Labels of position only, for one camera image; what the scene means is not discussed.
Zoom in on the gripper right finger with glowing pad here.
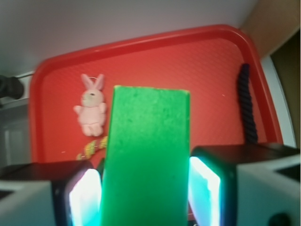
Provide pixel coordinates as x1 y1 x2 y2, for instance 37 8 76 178
188 144 301 226

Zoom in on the multicolour twisted rope toy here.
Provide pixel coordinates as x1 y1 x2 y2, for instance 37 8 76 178
76 136 108 161

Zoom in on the pink plush bunny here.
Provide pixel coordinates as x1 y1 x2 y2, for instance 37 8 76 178
73 74 107 137

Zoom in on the grey sink basin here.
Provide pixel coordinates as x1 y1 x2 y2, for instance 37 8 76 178
0 104 31 168

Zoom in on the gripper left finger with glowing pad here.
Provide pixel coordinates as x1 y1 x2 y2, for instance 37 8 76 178
0 161 102 226

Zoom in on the dark purple rope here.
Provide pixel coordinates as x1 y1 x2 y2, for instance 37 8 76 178
237 63 259 144

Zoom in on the red plastic tray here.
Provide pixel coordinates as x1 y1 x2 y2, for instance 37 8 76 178
29 25 283 162

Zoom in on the green rectangular block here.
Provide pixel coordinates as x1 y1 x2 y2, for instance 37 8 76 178
100 86 190 226

